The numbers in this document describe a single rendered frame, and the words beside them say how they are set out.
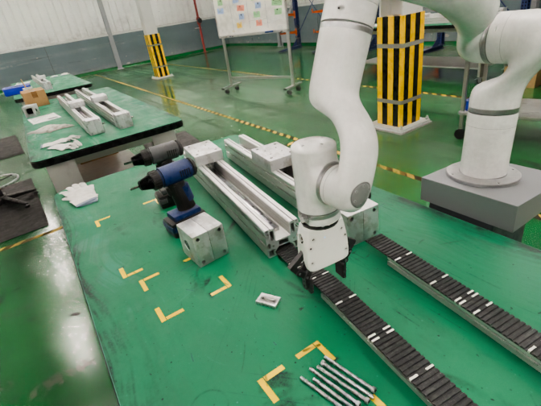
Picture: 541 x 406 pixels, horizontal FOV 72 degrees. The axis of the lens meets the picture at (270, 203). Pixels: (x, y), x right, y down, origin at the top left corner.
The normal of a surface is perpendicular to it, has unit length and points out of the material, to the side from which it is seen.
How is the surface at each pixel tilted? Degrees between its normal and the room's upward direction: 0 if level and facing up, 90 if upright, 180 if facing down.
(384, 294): 0
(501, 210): 90
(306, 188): 90
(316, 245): 88
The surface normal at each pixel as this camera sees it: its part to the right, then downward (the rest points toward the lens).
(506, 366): -0.14, -0.87
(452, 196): -0.82, 0.36
